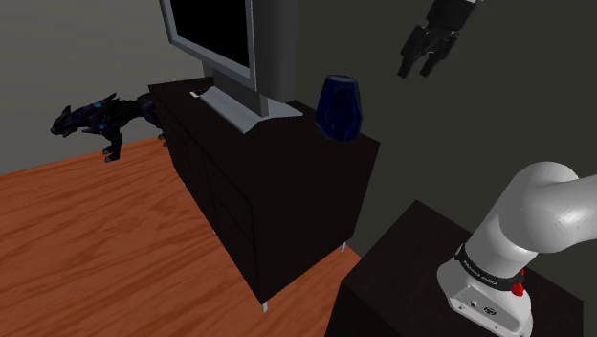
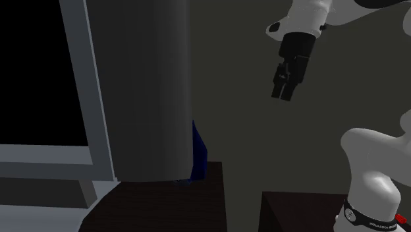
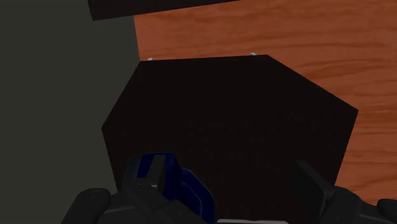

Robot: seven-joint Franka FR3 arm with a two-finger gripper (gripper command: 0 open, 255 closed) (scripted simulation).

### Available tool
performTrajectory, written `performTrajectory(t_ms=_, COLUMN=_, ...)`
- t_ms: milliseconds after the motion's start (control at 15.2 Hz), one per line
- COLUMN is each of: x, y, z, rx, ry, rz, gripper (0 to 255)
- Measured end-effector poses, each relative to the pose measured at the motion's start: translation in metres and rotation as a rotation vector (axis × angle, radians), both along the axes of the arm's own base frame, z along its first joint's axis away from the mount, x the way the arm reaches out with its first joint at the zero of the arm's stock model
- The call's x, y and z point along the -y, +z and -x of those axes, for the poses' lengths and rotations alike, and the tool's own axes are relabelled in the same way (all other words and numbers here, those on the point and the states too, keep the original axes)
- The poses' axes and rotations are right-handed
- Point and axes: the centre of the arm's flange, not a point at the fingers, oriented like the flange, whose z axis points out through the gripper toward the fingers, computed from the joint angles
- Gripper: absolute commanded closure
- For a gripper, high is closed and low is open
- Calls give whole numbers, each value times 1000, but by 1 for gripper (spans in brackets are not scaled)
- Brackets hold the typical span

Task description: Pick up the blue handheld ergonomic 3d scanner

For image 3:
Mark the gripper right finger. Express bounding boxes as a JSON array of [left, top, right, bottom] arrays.
[[291, 159, 397, 224]]

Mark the dark blue object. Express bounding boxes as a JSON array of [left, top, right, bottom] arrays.
[[129, 151, 216, 224]]

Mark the black box-shaped furniture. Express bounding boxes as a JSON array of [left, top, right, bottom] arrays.
[[101, 54, 359, 224]]

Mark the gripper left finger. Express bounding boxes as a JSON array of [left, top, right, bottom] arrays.
[[60, 154, 199, 224]]

